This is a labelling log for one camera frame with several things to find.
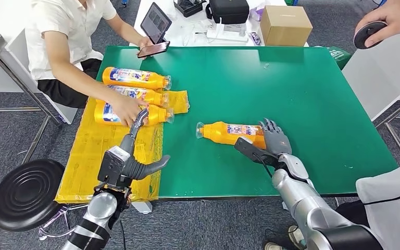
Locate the person's right hand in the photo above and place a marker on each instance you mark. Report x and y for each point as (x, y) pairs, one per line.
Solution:
(127, 110)

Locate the person's left hand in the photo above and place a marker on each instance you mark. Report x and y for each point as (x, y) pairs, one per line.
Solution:
(144, 42)

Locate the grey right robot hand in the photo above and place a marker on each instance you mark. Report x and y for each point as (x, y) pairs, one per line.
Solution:
(276, 141)

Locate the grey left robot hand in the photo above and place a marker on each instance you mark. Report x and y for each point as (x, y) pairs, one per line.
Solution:
(129, 165)

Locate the black smartphone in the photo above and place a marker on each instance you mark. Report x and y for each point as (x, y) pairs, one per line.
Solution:
(153, 49)

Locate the orange detergent bottle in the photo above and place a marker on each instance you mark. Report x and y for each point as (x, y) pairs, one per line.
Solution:
(220, 133)
(158, 115)
(144, 95)
(134, 78)

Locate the black round disc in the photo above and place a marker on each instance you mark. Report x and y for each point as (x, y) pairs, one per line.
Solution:
(363, 36)

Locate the person's left forearm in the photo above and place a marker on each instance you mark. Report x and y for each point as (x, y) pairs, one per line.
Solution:
(125, 29)

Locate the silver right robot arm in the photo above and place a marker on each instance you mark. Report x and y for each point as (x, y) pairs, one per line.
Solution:
(307, 207)

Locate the person's right forearm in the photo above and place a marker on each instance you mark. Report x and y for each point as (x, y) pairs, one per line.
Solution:
(82, 84)

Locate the black tablet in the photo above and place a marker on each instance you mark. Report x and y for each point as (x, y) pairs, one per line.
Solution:
(155, 22)

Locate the yellow taped cardboard mat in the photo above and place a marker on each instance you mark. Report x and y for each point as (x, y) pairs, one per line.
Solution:
(93, 155)

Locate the white desk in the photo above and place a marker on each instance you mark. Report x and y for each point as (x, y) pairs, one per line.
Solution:
(182, 36)

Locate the white table foot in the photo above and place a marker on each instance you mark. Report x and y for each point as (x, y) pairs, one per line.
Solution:
(142, 207)

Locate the black plastic tray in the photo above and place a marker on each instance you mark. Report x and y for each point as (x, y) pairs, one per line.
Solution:
(188, 7)

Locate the white side table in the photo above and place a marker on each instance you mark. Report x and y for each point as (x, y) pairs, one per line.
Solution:
(383, 76)

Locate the green bag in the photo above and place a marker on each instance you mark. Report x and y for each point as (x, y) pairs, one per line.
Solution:
(339, 56)

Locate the white power strip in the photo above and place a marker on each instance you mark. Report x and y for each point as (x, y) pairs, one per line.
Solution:
(226, 34)

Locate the person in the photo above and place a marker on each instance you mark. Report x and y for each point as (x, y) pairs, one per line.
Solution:
(58, 34)
(389, 210)

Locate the black zipped case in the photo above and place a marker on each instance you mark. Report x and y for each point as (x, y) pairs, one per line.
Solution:
(227, 11)

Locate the small printed packet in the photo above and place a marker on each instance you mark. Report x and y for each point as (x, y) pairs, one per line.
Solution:
(255, 38)

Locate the black round stool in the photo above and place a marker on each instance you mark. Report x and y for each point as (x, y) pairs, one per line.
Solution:
(25, 195)

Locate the brown cardboard box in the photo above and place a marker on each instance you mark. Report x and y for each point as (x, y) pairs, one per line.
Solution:
(285, 28)

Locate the purple packet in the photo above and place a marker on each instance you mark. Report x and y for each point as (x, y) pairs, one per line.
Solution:
(256, 13)

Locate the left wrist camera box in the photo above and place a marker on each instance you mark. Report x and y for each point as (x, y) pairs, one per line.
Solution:
(112, 165)

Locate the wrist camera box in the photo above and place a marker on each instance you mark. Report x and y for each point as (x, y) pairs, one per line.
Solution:
(112, 165)
(251, 151)

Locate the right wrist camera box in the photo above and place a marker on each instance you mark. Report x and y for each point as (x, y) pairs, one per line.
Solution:
(251, 151)

